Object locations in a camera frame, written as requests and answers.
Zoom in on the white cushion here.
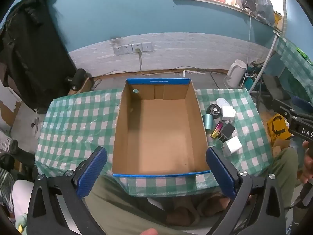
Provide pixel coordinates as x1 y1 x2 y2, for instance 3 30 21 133
11 180 37 226

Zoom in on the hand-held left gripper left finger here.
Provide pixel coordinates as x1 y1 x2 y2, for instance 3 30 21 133
27 146 108 235

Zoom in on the crumpled striped cloth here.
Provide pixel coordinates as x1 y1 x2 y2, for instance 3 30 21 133
0 169 15 211

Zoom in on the rolled striped cloth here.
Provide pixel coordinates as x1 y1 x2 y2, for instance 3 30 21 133
0 137 19 155

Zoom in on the white cable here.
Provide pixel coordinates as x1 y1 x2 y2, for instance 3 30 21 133
246 8 253 63

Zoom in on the black round gadget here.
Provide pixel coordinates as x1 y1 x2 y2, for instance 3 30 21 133
207 104 222 119

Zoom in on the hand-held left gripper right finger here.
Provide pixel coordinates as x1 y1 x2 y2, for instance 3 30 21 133
205 147 286 235

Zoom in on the person's right hand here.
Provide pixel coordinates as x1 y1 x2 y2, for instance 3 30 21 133
301 141 313 185

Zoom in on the white electric kettle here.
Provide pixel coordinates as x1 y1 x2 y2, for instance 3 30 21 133
224 59 247 89

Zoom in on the dark hanging cloth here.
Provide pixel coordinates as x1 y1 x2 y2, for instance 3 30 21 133
0 0 77 108

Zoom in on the white window sill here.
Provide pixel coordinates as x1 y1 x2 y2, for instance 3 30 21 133
171 0 247 11

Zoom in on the grey plastic bag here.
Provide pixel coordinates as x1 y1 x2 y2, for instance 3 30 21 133
235 0 275 26

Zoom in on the black floor cable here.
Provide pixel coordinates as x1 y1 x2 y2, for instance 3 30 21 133
210 71 222 89

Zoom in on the white charger cube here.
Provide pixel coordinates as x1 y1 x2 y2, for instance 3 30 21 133
222 136 243 156
221 106 236 123

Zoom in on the green checked tablecloth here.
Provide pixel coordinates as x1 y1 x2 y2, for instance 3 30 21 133
34 88 274 197

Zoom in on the cardboard box with blue rim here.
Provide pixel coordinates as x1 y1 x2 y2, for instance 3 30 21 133
112 78 211 178

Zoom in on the white metal frame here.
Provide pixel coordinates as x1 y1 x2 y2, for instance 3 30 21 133
253 35 279 90

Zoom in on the teal metallic cylinder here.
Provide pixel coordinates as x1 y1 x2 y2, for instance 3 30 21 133
204 114 215 131

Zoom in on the green checked plastic sheet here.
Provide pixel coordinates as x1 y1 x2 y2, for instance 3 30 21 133
275 35 313 96

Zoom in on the rainbow coloured small bar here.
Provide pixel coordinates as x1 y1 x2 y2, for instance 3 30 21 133
211 121 224 139

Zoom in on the teal box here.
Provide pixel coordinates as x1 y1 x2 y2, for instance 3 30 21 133
245 77 257 91

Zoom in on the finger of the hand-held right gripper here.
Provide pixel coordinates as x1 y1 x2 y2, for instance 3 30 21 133
271 99 295 120
291 95 313 121

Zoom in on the grey plug cable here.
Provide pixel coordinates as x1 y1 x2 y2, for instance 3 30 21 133
135 49 145 75

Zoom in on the black charger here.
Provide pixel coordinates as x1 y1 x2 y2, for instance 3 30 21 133
218 122 236 143

